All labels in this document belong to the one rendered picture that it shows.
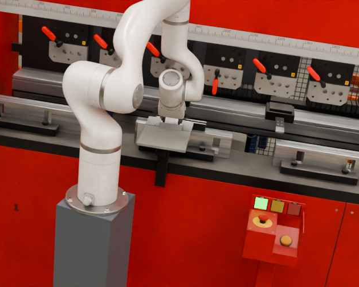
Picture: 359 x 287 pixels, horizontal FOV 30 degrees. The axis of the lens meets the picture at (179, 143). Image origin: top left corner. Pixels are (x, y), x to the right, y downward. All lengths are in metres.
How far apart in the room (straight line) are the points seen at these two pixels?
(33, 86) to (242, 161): 0.99
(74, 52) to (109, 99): 0.81
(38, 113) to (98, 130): 0.90
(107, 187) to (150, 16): 0.51
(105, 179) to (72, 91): 0.27
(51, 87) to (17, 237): 0.66
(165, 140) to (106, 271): 0.63
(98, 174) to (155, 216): 0.81
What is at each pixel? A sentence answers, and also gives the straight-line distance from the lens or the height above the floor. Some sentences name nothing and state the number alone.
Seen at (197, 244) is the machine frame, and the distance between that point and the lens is 2.73.
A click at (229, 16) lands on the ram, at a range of 2.47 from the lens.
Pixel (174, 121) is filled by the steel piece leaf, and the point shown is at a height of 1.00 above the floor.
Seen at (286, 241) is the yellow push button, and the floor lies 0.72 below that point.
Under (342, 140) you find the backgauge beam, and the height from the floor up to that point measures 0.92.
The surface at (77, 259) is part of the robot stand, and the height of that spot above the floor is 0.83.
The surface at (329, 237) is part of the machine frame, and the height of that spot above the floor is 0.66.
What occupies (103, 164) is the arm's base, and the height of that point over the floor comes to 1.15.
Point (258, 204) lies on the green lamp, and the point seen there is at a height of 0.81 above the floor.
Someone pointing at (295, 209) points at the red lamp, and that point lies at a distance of 2.53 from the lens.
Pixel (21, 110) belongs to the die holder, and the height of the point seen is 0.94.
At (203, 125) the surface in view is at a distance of 2.63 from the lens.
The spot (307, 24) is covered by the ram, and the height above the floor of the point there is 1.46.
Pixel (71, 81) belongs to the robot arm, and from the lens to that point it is 1.86.
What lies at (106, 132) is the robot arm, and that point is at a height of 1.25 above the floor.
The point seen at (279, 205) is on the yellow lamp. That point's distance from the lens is 2.52.
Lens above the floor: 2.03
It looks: 25 degrees down
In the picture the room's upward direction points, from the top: 7 degrees clockwise
